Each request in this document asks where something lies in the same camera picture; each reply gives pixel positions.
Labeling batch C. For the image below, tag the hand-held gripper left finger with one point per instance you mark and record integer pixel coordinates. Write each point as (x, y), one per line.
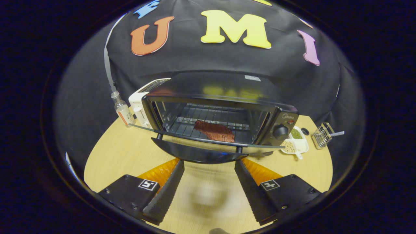
(167, 191)

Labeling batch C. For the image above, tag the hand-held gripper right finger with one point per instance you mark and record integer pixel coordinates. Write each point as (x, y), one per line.
(252, 191)

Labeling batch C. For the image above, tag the red meat piece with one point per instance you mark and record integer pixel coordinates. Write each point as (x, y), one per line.
(214, 131)

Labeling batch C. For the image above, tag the black toaster oven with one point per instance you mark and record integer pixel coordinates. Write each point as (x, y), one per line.
(211, 84)

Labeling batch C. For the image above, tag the white bread toaster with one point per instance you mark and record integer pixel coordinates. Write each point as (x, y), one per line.
(136, 100)

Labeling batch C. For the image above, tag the white divided bean tray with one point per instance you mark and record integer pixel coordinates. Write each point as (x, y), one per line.
(300, 144)

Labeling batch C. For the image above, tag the clear plastic bottle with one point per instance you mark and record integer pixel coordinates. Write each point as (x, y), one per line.
(123, 110)

